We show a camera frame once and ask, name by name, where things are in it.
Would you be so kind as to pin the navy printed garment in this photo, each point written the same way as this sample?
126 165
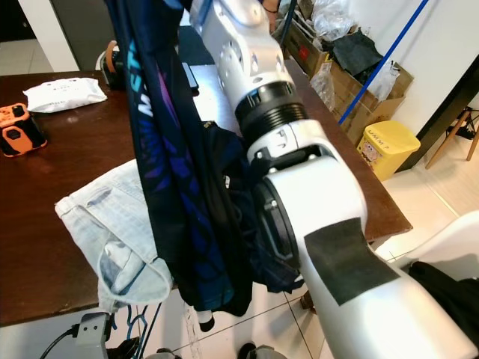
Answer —
179 187

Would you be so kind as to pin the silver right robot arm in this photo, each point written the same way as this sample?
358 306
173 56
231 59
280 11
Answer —
337 194

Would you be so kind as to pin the orange black device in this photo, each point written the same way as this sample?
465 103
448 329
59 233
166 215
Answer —
21 134

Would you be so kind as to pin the white wipes pack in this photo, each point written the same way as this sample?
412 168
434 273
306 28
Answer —
63 96

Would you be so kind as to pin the light blue jeans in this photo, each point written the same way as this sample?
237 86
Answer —
105 224

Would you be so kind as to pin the dark blue plaid garment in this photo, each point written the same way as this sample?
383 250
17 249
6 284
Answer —
228 187

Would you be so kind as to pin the large cardboard box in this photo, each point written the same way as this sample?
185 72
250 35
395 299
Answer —
359 112

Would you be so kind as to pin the clear plastic bag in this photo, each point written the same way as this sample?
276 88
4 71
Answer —
333 19

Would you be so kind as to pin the black crumpled bag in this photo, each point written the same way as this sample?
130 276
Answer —
355 52

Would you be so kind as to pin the yellow bin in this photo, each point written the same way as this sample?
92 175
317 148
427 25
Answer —
389 149

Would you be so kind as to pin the blue stick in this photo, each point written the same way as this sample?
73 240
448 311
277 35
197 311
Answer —
385 60

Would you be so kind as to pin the wooden legged chair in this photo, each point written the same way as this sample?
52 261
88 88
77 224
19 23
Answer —
446 138

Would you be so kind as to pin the black garment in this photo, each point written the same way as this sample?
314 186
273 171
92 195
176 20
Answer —
449 292

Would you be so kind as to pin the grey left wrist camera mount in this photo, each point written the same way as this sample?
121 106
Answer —
93 336

